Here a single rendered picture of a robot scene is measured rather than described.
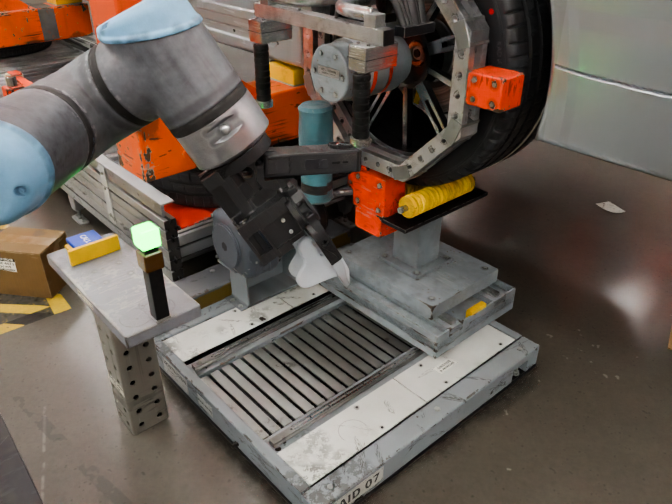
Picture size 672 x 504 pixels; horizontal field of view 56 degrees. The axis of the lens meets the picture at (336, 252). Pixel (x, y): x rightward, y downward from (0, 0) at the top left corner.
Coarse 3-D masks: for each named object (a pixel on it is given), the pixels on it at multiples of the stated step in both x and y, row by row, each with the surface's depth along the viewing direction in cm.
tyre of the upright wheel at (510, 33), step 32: (480, 0) 131; (512, 0) 127; (544, 0) 134; (512, 32) 128; (544, 32) 134; (512, 64) 130; (544, 64) 136; (544, 96) 143; (480, 128) 142; (512, 128) 142; (448, 160) 152; (480, 160) 146
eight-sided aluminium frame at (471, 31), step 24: (456, 0) 126; (456, 24) 127; (480, 24) 127; (312, 48) 163; (456, 48) 129; (480, 48) 130; (456, 72) 131; (312, 96) 170; (456, 96) 134; (336, 120) 167; (456, 120) 135; (432, 144) 143; (456, 144) 143; (384, 168) 158; (408, 168) 152
